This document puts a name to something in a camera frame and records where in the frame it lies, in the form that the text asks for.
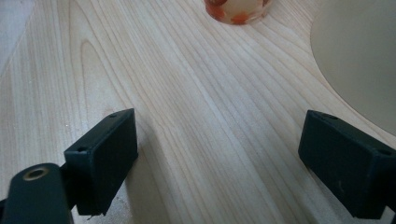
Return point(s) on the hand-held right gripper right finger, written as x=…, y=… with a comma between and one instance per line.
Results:
x=348, y=165

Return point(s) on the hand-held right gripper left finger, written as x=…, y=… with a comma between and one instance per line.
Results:
x=102, y=161

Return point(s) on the beige round plate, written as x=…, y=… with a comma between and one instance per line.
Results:
x=361, y=59

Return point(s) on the clear cup with orange print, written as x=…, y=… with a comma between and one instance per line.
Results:
x=236, y=11

